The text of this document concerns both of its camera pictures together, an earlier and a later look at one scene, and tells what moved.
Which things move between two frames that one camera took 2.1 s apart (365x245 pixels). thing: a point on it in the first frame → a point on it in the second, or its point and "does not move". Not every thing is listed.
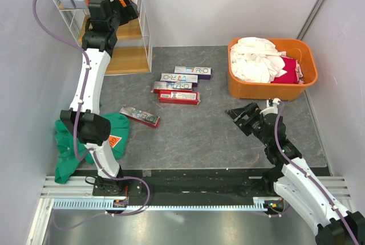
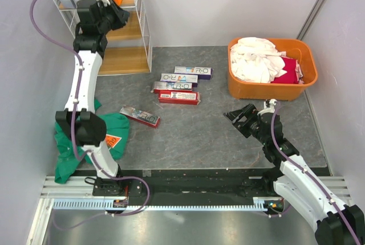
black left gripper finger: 128,3 → 121,16
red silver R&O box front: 138,115 does not move
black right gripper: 252,111 does not move
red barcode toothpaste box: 179,97 does not move
